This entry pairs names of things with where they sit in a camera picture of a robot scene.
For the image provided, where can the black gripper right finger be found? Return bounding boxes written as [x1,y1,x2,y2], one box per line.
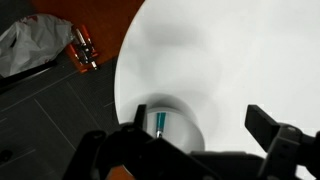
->
[244,104,320,180]

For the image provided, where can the white plastic bag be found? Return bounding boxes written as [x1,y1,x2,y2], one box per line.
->
[0,13,75,80]

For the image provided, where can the grey white round bowl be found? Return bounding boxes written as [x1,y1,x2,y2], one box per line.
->
[143,105,206,155]

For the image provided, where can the teal capped marker pen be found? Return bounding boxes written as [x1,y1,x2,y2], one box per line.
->
[154,111,168,140]

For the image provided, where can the orange handled black clamp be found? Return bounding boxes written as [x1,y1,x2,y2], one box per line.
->
[65,23,101,75]

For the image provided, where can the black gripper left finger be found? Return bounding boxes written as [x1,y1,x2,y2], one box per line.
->
[62,104,158,180]

